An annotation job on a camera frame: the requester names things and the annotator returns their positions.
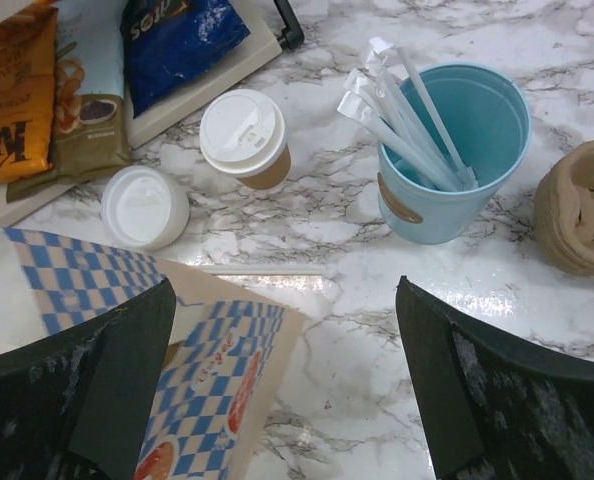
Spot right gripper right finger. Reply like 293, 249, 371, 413
396, 278, 594, 479

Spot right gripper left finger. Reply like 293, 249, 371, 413
0, 280, 176, 479

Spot checkered paper bag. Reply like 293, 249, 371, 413
0, 228, 304, 479

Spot white plastic cup lid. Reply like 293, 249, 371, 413
101, 166, 190, 251

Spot brown paper cup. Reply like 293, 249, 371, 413
239, 146, 291, 190

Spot white stirrer stick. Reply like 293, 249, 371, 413
197, 264, 336, 278

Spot stacked brown cup carriers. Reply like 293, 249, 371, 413
534, 140, 594, 276

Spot brown cookie package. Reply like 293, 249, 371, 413
6, 16, 130, 202

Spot white wrapped straws bundle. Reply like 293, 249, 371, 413
337, 37, 479, 192

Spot orange snack bag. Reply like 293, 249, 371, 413
0, 4, 57, 185

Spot blue chips bag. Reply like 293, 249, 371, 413
121, 0, 250, 117

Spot black beige shelf rack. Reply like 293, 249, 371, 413
0, 0, 304, 227

